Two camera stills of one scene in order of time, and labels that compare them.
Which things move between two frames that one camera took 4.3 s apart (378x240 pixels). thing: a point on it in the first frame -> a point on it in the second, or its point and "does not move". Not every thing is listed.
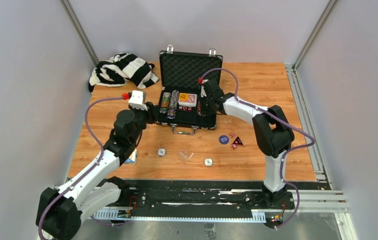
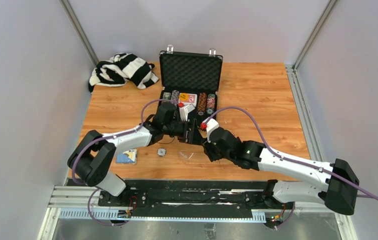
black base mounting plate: [200, 199] does not move
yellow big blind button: [184, 96] does not move
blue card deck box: [132, 159] does not move
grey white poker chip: [161, 152] does not move
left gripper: [150, 113] -> [194, 136]
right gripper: [204, 111] -> [208, 149]
